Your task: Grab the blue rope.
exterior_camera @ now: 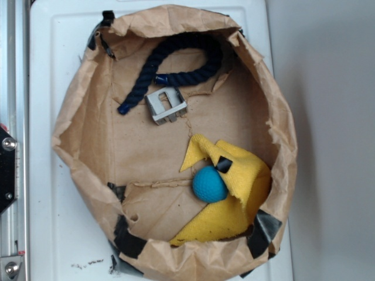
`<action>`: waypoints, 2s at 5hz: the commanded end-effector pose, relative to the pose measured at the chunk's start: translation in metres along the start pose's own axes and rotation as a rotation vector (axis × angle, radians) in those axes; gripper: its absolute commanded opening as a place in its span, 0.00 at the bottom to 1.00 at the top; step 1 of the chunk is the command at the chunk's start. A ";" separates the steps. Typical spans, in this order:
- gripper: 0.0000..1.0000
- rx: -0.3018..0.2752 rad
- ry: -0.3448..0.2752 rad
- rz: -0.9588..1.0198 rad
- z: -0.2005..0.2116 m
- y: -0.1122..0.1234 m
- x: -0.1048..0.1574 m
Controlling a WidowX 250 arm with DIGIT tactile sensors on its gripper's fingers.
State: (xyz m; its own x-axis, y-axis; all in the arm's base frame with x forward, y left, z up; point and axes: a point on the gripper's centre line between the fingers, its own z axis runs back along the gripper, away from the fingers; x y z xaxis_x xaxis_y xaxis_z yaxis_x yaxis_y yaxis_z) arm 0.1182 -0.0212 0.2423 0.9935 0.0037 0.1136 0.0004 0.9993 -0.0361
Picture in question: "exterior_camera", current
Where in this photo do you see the yellow cloth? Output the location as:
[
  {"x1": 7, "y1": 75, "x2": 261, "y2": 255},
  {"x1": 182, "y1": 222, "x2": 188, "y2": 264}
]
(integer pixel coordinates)
[{"x1": 170, "y1": 134, "x2": 271, "y2": 246}]

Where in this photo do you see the blue golf ball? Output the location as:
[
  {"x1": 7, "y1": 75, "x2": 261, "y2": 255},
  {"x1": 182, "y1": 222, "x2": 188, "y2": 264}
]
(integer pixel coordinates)
[{"x1": 192, "y1": 166, "x2": 228, "y2": 203}]

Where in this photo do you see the aluminium frame rail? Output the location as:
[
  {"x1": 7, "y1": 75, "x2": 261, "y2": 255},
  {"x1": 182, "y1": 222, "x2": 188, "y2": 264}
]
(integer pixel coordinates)
[{"x1": 1, "y1": 1, "x2": 30, "y2": 280}]

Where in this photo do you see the white tray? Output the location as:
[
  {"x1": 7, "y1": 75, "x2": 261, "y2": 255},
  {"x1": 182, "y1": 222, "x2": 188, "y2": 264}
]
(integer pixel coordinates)
[{"x1": 28, "y1": 0, "x2": 295, "y2": 281}]

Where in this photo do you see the grey metal bracket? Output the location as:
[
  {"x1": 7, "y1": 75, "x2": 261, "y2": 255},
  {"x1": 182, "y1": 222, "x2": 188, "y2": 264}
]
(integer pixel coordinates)
[{"x1": 145, "y1": 87, "x2": 188, "y2": 125}]

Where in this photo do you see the black mounting plate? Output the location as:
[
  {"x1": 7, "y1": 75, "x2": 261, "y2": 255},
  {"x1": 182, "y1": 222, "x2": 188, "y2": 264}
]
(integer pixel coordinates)
[{"x1": 0, "y1": 124, "x2": 17, "y2": 215}]

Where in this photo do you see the brown paper bag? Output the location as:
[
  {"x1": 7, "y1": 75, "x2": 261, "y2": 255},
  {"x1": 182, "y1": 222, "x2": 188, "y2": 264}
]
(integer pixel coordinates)
[{"x1": 52, "y1": 5, "x2": 298, "y2": 280}]

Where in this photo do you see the dark blue rope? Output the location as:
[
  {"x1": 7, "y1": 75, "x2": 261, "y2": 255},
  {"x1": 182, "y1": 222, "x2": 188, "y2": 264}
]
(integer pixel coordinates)
[{"x1": 117, "y1": 32, "x2": 224, "y2": 116}]

